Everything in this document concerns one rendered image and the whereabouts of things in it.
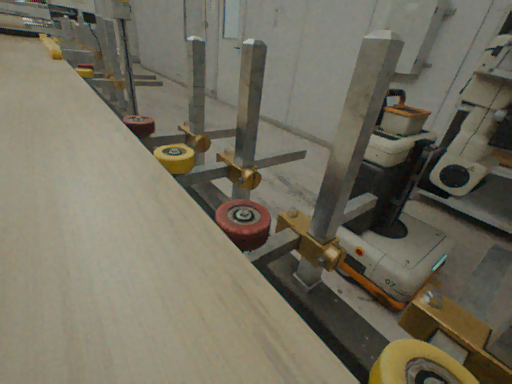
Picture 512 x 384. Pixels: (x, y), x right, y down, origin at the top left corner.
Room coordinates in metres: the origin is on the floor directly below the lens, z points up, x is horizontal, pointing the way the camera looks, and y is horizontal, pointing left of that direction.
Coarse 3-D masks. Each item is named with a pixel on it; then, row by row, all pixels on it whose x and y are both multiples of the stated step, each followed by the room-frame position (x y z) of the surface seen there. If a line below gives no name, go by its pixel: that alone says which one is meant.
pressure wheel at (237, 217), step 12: (228, 204) 0.30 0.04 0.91; (240, 204) 0.30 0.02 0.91; (252, 204) 0.31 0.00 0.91; (216, 216) 0.27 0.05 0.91; (228, 216) 0.27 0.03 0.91; (240, 216) 0.27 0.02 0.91; (252, 216) 0.28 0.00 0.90; (264, 216) 0.28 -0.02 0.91; (228, 228) 0.24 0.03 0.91; (240, 228) 0.25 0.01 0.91; (252, 228) 0.25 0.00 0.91; (264, 228) 0.25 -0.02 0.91; (240, 240) 0.24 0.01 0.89; (252, 240) 0.24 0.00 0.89; (264, 240) 0.26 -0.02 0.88
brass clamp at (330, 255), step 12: (288, 216) 0.39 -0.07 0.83; (300, 216) 0.40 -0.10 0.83; (276, 228) 0.40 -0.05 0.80; (300, 228) 0.36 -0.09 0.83; (300, 240) 0.35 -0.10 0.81; (312, 240) 0.33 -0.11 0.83; (336, 240) 0.34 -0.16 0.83; (300, 252) 0.34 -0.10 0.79; (312, 252) 0.33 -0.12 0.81; (324, 252) 0.32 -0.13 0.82; (336, 252) 0.31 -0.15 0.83; (312, 264) 0.32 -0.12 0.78; (324, 264) 0.30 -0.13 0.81; (336, 264) 0.32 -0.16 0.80
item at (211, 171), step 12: (264, 156) 0.63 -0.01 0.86; (276, 156) 0.64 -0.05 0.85; (288, 156) 0.68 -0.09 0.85; (300, 156) 0.71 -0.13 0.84; (204, 168) 0.51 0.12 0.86; (216, 168) 0.52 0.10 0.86; (228, 168) 0.54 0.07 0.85; (180, 180) 0.46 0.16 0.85; (192, 180) 0.48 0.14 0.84; (204, 180) 0.50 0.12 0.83
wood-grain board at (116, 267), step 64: (0, 64) 1.25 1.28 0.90; (64, 64) 1.53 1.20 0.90; (0, 128) 0.48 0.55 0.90; (64, 128) 0.53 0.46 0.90; (0, 192) 0.27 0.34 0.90; (64, 192) 0.29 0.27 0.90; (128, 192) 0.31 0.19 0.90; (0, 256) 0.17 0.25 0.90; (64, 256) 0.17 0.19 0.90; (128, 256) 0.18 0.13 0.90; (192, 256) 0.20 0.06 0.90; (0, 320) 0.11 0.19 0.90; (64, 320) 0.11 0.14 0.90; (128, 320) 0.12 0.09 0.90; (192, 320) 0.12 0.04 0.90; (256, 320) 0.13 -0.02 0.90
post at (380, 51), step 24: (360, 48) 0.35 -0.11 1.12; (384, 48) 0.33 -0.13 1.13; (360, 72) 0.34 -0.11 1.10; (384, 72) 0.33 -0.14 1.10; (360, 96) 0.34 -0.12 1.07; (384, 96) 0.35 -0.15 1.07; (360, 120) 0.33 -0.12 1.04; (336, 144) 0.35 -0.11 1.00; (360, 144) 0.33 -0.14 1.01; (336, 168) 0.34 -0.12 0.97; (336, 192) 0.33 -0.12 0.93; (312, 216) 0.35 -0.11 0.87; (336, 216) 0.33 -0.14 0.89
